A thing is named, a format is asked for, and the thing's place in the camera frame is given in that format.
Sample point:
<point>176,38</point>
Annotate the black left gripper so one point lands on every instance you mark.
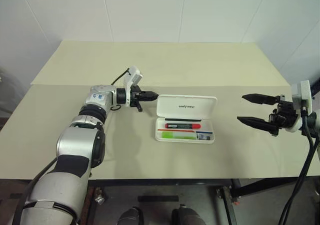
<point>136,96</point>

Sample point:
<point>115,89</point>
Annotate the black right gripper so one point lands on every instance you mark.
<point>285,112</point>

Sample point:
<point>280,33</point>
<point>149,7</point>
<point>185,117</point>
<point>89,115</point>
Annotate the red and black marker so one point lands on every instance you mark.
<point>182,126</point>

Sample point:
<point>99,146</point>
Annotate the green highlighter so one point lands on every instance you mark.
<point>172,135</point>

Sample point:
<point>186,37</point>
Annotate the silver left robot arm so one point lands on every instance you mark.
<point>75,145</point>

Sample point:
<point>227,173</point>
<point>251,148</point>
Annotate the white open pencil case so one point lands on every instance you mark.
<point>185,106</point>

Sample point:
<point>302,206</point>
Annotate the thin red pen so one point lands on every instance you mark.
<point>161,129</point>

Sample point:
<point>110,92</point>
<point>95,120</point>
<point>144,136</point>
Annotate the thin black pen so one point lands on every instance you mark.
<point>182,120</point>

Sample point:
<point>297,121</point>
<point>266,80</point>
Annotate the cream table sheet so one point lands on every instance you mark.
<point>175,60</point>

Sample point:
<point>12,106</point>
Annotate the small blue eraser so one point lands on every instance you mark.
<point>203,136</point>

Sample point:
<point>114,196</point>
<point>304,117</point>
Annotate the flat black bar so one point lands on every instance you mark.
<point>158,199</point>

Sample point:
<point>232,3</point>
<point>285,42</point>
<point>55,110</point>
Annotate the silver metal fitting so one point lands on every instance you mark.
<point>100,198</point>

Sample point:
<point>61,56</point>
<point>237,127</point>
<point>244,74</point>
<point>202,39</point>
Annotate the dark rounded shape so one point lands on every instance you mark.
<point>131,216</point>
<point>186,215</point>

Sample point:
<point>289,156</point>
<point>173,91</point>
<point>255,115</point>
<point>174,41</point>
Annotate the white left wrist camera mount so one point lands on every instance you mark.
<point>136,76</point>

